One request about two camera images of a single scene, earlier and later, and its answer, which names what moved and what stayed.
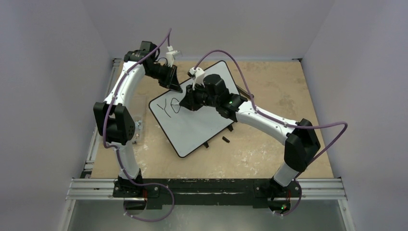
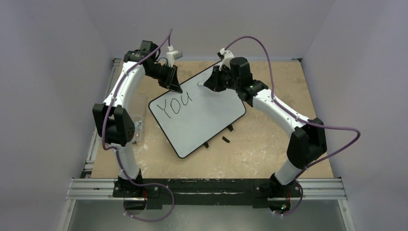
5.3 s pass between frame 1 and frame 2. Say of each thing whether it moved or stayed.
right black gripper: moved
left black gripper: stayed
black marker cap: stayed
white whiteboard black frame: stayed
